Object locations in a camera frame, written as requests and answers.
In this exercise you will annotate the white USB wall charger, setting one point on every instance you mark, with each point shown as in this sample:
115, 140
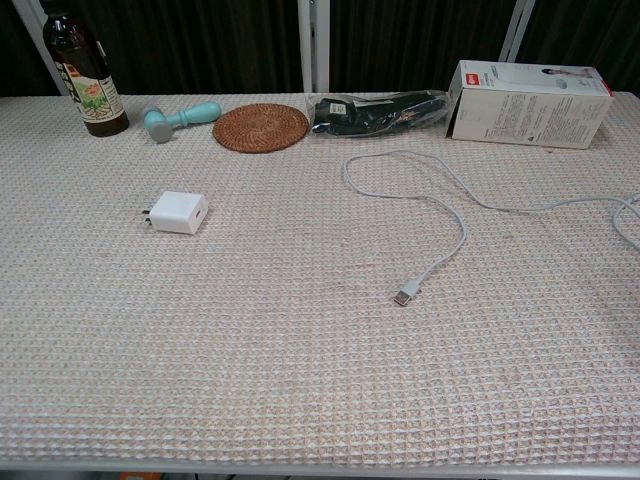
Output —
175, 212

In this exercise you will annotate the beige waffle weave tablecloth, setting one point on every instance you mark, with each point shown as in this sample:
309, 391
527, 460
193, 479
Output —
300, 350

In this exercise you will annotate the round woven rattan coaster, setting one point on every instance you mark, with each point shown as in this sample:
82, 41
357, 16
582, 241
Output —
260, 127

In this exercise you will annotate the black item in plastic bag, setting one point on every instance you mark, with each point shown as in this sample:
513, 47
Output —
370, 117

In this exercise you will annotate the teal handheld massager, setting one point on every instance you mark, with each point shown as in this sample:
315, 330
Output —
186, 117

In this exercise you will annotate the black pleated curtain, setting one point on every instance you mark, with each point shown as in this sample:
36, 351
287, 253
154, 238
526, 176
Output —
200, 45

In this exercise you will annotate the white cardboard product box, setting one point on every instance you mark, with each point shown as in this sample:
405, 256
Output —
530, 115

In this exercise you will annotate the brown glass bottle with label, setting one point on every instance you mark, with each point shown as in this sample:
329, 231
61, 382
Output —
97, 102

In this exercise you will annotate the white metal frame post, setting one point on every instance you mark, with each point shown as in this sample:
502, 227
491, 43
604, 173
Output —
35, 30
312, 45
515, 30

